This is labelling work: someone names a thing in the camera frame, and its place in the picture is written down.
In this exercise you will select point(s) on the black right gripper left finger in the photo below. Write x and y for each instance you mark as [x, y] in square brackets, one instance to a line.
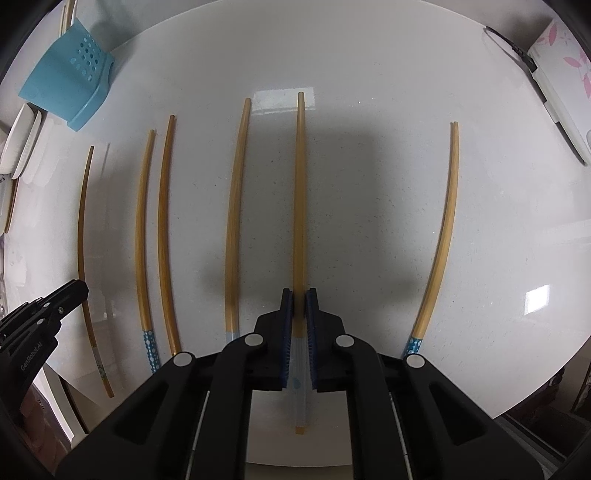
[272, 358]

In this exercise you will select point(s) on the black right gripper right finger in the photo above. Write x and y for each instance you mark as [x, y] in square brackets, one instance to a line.
[325, 354]

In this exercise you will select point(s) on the bamboo chopstick white band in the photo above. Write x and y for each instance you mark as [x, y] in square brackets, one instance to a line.
[300, 271]

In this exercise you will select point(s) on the bamboo chopstick blue dotted end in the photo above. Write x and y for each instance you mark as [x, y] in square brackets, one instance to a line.
[443, 247]
[140, 262]

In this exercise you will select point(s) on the round wooden board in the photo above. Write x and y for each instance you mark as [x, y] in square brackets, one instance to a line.
[12, 202]

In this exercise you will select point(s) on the white ribbed plate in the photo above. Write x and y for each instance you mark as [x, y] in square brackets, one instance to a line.
[29, 145]

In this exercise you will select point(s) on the white ceramic bowl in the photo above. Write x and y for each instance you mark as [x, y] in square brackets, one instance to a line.
[16, 140]

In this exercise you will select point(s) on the blue plastic utensil holder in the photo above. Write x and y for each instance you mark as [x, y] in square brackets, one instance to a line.
[72, 78]

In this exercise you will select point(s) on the bamboo chopstick in holder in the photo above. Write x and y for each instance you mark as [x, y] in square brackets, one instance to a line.
[70, 13]
[63, 19]

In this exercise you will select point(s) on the white floral rice cooker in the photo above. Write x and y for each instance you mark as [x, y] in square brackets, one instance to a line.
[563, 76]

